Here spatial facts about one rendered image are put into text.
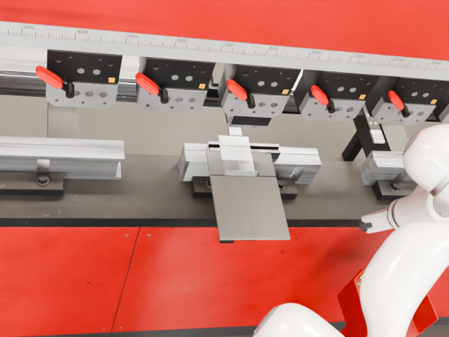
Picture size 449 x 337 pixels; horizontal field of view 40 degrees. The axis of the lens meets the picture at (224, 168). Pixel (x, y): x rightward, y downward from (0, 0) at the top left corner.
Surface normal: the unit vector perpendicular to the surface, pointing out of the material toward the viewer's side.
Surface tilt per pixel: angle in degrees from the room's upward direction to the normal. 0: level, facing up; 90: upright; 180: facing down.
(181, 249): 90
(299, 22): 90
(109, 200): 0
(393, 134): 0
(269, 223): 0
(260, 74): 90
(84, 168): 90
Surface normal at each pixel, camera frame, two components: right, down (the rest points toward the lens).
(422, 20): 0.14, 0.81
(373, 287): -0.69, -0.35
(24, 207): 0.25, -0.58
